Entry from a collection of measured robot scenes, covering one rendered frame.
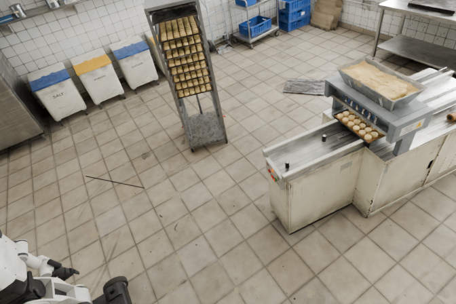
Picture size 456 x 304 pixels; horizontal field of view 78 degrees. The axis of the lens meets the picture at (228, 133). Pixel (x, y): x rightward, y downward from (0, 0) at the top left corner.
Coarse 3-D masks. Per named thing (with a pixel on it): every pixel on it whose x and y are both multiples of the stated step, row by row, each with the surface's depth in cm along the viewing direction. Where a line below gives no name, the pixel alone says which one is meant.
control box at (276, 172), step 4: (268, 160) 222; (272, 164) 218; (268, 168) 226; (272, 168) 216; (276, 168) 214; (272, 172) 220; (276, 172) 211; (280, 172) 211; (272, 176) 223; (276, 176) 214; (280, 176) 208; (280, 180) 209; (280, 184) 212; (280, 188) 215; (284, 188) 216
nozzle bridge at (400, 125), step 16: (336, 80) 230; (336, 96) 235; (352, 96) 211; (384, 112) 193; (400, 112) 191; (416, 112) 188; (432, 112) 189; (384, 128) 200; (400, 128) 185; (416, 128) 193; (400, 144) 197
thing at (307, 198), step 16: (336, 128) 237; (304, 144) 229; (320, 144) 226; (336, 144) 224; (272, 160) 221; (288, 160) 218; (304, 160) 216; (336, 160) 212; (352, 160) 221; (304, 176) 208; (320, 176) 217; (336, 176) 226; (352, 176) 237; (272, 192) 251; (288, 192) 212; (304, 192) 221; (320, 192) 231; (336, 192) 242; (352, 192) 254; (272, 208) 273; (288, 208) 226; (304, 208) 236; (320, 208) 248; (336, 208) 260; (288, 224) 242; (304, 224) 253
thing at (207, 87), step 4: (204, 84) 318; (208, 84) 313; (188, 88) 317; (192, 88) 312; (196, 88) 311; (200, 88) 313; (204, 88) 308; (208, 88) 307; (180, 92) 309; (184, 92) 312; (188, 92) 307; (192, 92) 306; (196, 92) 307; (180, 96) 305
